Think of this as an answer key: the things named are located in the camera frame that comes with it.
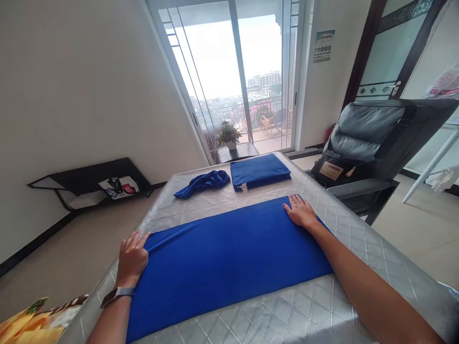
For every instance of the person's left hand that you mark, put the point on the person's left hand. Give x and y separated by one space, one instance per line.
133 253

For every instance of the person's right hand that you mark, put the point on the person's right hand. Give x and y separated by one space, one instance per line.
303 213

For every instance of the person's left fingers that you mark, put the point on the person's left fingers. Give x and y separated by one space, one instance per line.
130 239

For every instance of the person's left thumb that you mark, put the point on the person's left thumb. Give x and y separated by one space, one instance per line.
146 239

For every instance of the person's right fingers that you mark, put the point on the person's right fingers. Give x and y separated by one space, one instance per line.
296 203

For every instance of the large blue towel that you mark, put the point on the large blue towel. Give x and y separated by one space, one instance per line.
229 258

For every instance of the stack of folded blue towels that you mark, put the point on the stack of folded blue towels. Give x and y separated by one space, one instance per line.
259 172

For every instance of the white printed tote bag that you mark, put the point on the white printed tote bag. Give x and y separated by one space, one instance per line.
118 188

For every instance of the small dark side table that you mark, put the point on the small dark side table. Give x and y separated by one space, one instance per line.
237 153

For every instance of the red fire extinguisher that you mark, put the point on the red fire extinguisher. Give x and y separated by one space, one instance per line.
330 132

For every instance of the crumpled blue towel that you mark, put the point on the crumpled blue towel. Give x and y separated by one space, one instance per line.
206 183

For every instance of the wooden rocking chair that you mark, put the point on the wooden rocking chair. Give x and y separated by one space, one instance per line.
274 123

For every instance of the grey padded recliner chair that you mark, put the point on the grey padded recliner chair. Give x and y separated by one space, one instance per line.
373 150

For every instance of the potted plant in white pot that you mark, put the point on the potted plant in white pot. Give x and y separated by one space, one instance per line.
228 135

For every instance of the silver quilted table cover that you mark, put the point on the silver quilted table cover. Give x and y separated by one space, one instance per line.
287 308

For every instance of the person's body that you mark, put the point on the person's body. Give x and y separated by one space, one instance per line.
32 320

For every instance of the white table leg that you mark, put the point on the white table leg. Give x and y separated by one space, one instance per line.
428 163

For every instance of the sliding glass balcony door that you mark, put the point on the sliding glass balcony door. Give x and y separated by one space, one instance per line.
236 71

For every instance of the dark framed glass door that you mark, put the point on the dark framed glass door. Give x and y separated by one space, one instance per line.
391 50

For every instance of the white plastic bag with pink print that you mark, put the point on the white plastic bag with pink print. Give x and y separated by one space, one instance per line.
443 83

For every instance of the black folded frame rack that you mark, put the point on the black folded frame rack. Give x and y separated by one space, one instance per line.
89 181

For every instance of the green wall poster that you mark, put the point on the green wall poster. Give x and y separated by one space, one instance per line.
323 46

